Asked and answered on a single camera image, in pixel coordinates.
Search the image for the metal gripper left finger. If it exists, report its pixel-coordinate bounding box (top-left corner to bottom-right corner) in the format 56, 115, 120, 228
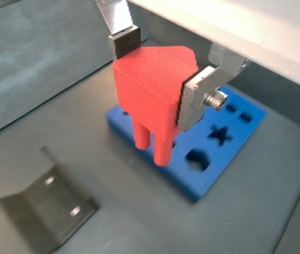
94, 0, 140, 60

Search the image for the red three prong block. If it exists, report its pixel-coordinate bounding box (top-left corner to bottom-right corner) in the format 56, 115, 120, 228
112, 46, 198, 166

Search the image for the black metal bracket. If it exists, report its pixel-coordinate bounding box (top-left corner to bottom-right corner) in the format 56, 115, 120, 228
0, 146, 98, 254

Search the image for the blue shape sorting board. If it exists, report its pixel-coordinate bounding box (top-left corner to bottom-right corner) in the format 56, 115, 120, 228
105, 83, 267, 203

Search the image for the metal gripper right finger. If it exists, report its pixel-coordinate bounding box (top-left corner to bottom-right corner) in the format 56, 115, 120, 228
176, 44, 247, 131

